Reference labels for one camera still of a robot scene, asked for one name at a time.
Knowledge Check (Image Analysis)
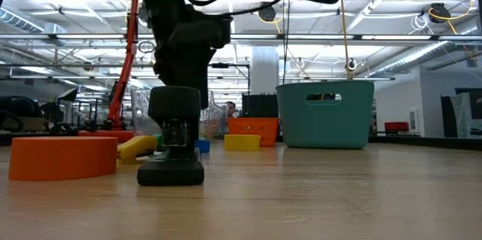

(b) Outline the yellow tape roll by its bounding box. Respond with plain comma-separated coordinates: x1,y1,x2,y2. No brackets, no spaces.
224,133,261,153

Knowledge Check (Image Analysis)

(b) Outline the black stapler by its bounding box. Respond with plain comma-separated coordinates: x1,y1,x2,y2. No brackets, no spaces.
136,85,206,187

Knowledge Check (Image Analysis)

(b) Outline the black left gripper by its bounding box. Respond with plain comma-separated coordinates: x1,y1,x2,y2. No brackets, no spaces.
141,0,233,110

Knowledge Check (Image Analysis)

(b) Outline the black leaning panel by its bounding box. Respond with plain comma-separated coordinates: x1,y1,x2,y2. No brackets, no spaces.
440,96,459,139

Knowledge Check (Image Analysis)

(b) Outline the black background rig frame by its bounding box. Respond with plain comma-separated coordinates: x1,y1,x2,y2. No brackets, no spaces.
209,62,252,96

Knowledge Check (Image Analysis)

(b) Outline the hanging yellow cord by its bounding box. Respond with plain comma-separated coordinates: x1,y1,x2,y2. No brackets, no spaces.
338,0,355,81

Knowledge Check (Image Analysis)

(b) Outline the orange tape roll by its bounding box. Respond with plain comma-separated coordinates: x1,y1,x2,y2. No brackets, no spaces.
8,135,119,182

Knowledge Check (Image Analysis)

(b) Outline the silver air duct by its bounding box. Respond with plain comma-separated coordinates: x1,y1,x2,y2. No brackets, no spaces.
0,6,69,36
367,40,482,80

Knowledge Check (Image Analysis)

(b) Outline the blue tape roll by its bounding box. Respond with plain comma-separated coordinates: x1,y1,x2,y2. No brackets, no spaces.
194,138,212,154

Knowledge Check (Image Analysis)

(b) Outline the orange mesh basket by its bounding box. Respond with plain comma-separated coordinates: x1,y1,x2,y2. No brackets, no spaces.
226,117,281,148

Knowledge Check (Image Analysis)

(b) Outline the green staple remover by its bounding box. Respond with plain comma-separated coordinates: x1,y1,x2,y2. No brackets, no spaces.
152,133,166,153

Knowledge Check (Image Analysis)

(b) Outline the teal plastic bin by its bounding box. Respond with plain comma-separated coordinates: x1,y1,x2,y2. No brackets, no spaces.
275,80,376,150

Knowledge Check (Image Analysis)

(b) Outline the red desk lamp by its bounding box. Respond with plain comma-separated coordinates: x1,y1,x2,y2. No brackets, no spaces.
78,0,141,144

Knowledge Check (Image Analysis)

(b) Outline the red cushioned seat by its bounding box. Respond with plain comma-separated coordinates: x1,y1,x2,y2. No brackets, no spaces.
383,121,410,136

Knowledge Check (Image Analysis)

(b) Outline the white building column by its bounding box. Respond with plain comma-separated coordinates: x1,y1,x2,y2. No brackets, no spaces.
249,46,281,96

